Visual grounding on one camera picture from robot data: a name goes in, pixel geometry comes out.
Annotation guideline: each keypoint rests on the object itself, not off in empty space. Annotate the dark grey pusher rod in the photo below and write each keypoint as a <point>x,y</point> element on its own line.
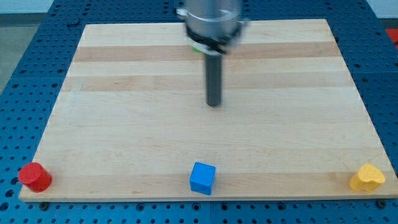
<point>213,79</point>

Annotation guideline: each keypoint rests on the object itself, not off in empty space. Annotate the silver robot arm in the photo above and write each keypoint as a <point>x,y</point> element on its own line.
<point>214,27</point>

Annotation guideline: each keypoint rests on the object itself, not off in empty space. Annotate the yellow heart block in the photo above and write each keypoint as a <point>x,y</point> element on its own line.
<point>367,178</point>

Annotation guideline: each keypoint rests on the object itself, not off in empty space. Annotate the wooden board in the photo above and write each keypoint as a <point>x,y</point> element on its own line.
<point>131,119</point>

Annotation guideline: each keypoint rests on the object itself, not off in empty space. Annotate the blue cube block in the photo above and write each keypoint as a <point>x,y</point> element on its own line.
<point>202,178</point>

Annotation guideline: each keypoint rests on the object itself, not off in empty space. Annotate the red cylinder block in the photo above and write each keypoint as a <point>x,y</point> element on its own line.
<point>35,177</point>

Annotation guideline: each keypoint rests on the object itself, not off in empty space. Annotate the blue perforated table frame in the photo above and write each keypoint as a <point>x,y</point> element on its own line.
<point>30,94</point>

